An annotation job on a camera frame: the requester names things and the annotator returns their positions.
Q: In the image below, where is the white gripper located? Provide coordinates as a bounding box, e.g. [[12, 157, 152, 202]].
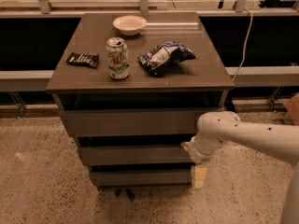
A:
[[180, 135, 224, 189]]

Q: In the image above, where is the grey drawer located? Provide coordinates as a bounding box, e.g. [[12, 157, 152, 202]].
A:
[[61, 107, 223, 137], [78, 145, 192, 166], [90, 169, 192, 187]]

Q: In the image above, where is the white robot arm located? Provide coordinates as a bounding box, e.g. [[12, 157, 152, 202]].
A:
[[180, 111, 299, 224]]

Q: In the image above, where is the grey drawer cabinet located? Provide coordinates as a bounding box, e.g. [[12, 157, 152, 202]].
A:
[[46, 13, 234, 175]]

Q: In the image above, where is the crumpled chip bag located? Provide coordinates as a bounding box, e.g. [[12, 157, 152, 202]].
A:
[[137, 41, 196, 76]]

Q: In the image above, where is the cardboard box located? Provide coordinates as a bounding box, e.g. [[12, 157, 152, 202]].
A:
[[283, 94, 299, 126]]

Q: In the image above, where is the green soda can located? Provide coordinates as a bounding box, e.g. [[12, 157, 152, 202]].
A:
[[107, 37, 129, 79]]

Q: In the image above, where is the black chocolate bar wrapper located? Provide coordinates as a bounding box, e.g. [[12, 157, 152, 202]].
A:
[[66, 52, 99, 68]]

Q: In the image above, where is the metal railing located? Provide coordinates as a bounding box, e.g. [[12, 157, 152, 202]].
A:
[[1, 0, 299, 91]]

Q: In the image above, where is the white bowl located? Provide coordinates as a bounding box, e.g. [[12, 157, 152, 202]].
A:
[[113, 15, 147, 35]]

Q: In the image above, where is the white cable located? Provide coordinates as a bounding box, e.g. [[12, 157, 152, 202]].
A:
[[231, 7, 254, 82]]

